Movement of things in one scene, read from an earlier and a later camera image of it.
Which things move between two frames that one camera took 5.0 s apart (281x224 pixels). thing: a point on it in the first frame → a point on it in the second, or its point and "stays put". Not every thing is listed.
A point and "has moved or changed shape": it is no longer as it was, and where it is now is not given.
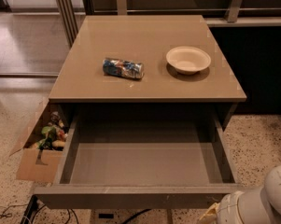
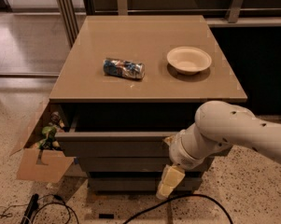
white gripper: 228,209 → 179,154
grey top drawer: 143,157 has moved or changed shape
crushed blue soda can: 123,68 stays put
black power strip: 31,209 stays put
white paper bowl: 188,60 stays put
